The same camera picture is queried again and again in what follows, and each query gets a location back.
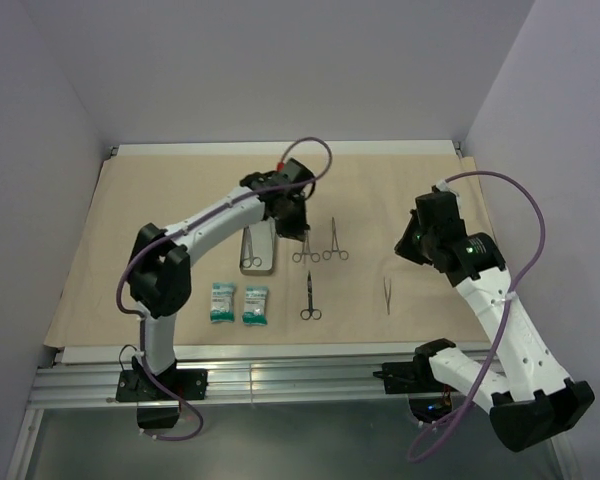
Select metal instrument tray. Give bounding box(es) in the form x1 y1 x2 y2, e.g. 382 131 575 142
239 219 277 276

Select steel hemostat forceps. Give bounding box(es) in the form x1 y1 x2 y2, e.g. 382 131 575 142
291 234 321 263
322 217 349 261

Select steel tweezers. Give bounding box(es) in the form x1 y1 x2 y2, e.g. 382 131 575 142
383 277 392 316

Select beige cloth wrap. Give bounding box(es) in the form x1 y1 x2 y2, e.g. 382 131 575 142
45 153 491 348

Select teal sterile packet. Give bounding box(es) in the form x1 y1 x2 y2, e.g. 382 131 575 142
242 286 269 326
210 282 236 323

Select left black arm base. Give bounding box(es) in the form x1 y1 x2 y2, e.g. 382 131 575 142
115 365 208 431

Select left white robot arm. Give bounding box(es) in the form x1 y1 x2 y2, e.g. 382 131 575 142
115 159 318 399

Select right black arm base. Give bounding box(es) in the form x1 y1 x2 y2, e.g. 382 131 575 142
373 361 456 395

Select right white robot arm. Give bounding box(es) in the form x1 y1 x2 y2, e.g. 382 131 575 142
395 191 595 452

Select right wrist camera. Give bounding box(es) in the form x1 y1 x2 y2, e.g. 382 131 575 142
432 179 459 197

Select aluminium mounting rail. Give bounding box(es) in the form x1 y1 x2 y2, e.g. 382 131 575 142
27 354 412 409

